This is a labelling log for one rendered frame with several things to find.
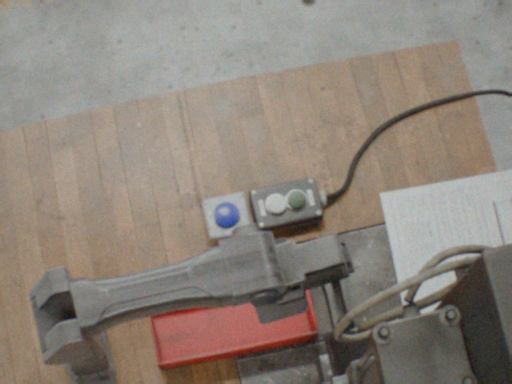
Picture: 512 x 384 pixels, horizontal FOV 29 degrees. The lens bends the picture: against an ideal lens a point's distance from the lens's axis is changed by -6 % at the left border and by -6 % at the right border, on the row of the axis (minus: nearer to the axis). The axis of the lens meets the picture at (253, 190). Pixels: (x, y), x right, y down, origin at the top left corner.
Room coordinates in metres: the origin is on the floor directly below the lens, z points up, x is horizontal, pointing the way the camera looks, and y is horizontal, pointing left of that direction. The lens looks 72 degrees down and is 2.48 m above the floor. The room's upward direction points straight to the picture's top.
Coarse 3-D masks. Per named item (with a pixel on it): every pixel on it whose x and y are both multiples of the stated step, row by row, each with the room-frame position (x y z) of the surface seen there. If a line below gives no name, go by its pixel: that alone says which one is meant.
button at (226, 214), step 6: (222, 204) 0.49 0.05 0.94; (228, 204) 0.48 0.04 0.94; (234, 204) 0.49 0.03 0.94; (216, 210) 0.48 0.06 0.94; (222, 210) 0.48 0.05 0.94; (228, 210) 0.48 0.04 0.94; (234, 210) 0.48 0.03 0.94; (216, 216) 0.47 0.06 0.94; (222, 216) 0.47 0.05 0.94; (228, 216) 0.47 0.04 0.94; (234, 216) 0.47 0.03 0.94; (222, 222) 0.46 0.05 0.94; (228, 222) 0.46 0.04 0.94; (234, 222) 0.46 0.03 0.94
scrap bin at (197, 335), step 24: (168, 312) 0.32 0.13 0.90; (192, 312) 0.32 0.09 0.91; (216, 312) 0.32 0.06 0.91; (240, 312) 0.32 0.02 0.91; (312, 312) 0.31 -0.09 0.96; (168, 336) 0.28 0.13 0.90; (192, 336) 0.28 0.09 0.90; (216, 336) 0.28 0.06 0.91; (240, 336) 0.28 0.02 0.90; (264, 336) 0.28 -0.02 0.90; (288, 336) 0.28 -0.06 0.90; (312, 336) 0.27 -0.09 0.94; (168, 360) 0.23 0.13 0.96; (192, 360) 0.23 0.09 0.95; (216, 360) 0.24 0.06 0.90
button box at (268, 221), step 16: (464, 96) 0.69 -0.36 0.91; (384, 128) 0.63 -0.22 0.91; (368, 144) 0.60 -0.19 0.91; (352, 160) 0.57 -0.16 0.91; (352, 176) 0.54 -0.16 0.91; (256, 192) 0.51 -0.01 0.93; (272, 192) 0.51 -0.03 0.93; (288, 192) 0.51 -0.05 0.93; (304, 192) 0.51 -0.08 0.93; (320, 192) 0.51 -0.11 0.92; (336, 192) 0.51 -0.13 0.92; (256, 208) 0.48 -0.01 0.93; (288, 208) 0.48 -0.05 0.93; (304, 208) 0.48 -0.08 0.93; (320, 208) 0.48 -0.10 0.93; (272, 224) 0.45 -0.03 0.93; (288, 224) 0.46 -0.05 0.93; (304, 224) 0.46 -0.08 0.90
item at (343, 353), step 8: (392, 320) 0.26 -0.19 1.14; (328, 336) 0.24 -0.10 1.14; (328, 344) 0.23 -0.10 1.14; (336, 344) 0.23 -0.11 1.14; (344, 344) 0.23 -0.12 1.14; (352, 344) 0.23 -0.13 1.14; (360, 344) 0.22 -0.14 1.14; (368, 344) 0.22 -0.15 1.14; (328, 352) 0.22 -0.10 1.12; (336, 352) 0.21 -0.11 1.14; (344, 352) 0.21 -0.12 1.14; (352, 352) 0.21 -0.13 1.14; (360, 352) 0.21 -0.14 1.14; (336, 360) 0.20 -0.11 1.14; (344, 360) 0.20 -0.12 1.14; (352, 360) 0.20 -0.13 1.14; (336, 368) 0.19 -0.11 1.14; (344, 368) 0.19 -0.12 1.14; (336, 376) 0.18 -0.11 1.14; (344, 376) 0.18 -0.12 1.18
